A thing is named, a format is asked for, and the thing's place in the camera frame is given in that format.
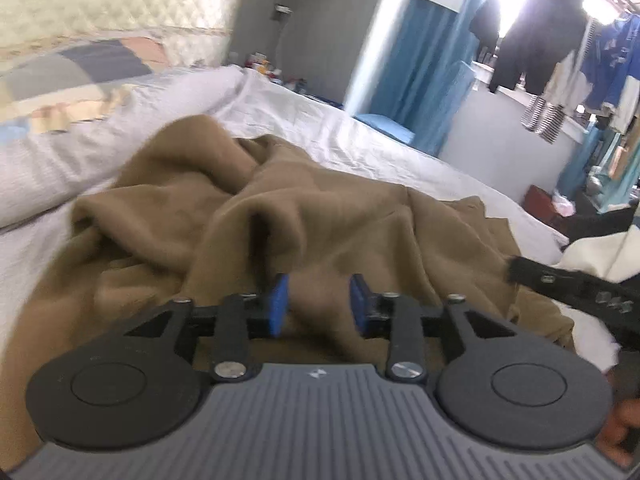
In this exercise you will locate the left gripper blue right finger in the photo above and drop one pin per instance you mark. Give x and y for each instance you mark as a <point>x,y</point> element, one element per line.
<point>396,318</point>

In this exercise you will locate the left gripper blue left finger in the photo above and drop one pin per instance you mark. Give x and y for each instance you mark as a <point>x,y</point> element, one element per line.
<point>240,318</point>

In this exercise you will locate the brown zip hoodie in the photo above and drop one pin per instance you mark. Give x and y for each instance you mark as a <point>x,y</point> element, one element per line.
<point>198,214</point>

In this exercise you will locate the person right hand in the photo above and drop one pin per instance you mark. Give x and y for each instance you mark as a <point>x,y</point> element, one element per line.
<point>623,417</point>

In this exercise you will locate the striped hanging socks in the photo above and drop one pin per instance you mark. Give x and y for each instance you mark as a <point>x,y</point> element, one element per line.
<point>544,119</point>

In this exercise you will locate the blue white hanging jacket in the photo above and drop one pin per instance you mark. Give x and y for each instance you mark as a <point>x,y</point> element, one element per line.
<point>611,68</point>

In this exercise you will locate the blue covered chair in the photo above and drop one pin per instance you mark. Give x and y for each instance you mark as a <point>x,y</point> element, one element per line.
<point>428,130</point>

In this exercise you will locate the light grey duvet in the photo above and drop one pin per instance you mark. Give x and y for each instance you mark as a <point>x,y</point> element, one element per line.
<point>41,171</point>

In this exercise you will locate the blue curtain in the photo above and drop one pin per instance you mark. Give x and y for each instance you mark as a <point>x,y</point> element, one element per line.
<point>431,38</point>

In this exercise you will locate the grey wardrobe cabinet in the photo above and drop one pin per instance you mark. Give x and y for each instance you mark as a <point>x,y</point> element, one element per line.
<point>322,42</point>

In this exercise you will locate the plaid patchwork pillow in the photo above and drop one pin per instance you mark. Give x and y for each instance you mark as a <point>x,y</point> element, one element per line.
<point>49,92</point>

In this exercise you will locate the cream quilted headboard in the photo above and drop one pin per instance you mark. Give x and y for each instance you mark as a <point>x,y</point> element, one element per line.
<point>191,31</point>

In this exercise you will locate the wall charger with cable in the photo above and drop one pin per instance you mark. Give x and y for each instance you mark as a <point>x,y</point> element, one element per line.
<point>281,15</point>

